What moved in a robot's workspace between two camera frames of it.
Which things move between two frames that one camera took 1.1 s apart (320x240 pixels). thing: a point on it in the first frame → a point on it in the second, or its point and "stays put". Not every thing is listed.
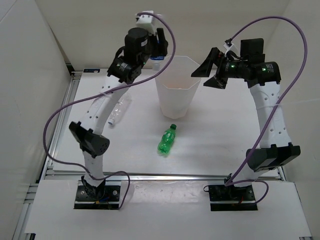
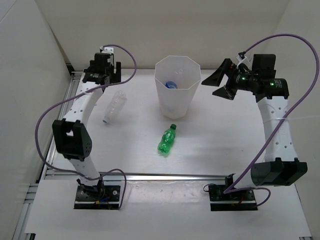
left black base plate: x=110 y=200 stays put
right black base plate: x=223 y=198 stays put
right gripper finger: x=205 y=69 → x=218 y=77
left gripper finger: x=162 y=43 → x=118 y=71
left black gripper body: x=152 y=48 → x=112 y=76
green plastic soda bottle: x=167 y=139 stays put
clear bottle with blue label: x=157 y=62 → x=171 y=84
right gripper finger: x=214 y=82 → x=226 y=92
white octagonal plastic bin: x=176 y=88 stays put
